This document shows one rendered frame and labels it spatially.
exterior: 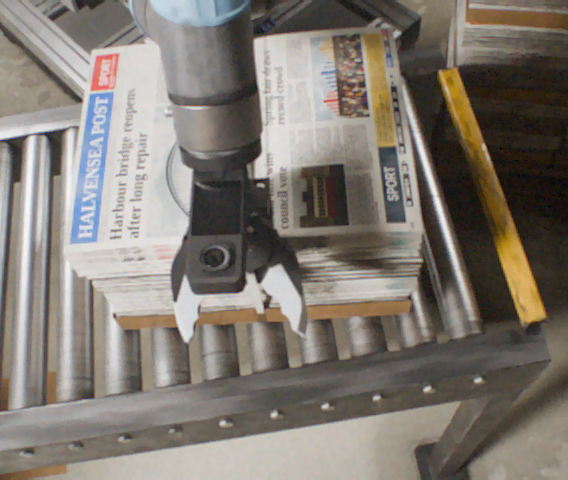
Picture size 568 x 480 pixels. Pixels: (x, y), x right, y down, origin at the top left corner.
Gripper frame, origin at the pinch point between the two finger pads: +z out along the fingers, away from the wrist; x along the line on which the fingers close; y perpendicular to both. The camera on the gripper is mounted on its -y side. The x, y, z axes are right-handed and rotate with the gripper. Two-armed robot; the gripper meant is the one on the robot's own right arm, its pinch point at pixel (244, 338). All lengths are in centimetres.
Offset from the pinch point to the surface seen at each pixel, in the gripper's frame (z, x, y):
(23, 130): -5, 39, 49
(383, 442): 81, -20, 59
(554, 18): -7, -58, 86
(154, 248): -6.8, 8.9, 6.8
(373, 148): -12.5, -14.3, 15.2
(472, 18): -8, -42, 90
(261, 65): -18.9, -2.4, 27.0
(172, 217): -8.9, 7.1, 9.3
